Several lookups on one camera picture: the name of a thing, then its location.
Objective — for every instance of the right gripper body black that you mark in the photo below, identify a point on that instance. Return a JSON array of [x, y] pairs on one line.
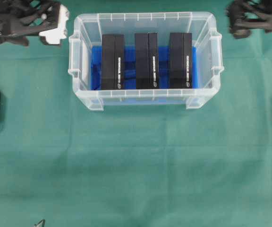
[[246, 15]]

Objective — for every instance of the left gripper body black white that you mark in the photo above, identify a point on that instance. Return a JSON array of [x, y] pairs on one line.
[[45, 19]]

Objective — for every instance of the black realsense box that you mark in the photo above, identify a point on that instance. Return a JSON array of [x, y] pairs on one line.
[[113, 62], [147, 61], [181, 62]]

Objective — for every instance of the blue cloth in case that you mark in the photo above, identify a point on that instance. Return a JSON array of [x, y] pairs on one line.
[[130, 67]]

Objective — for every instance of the clear plastic storage case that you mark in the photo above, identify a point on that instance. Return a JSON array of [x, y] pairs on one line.
[[88, 32]]

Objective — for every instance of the small dark tip object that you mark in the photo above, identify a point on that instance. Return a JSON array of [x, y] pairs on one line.
[[41, 223]]

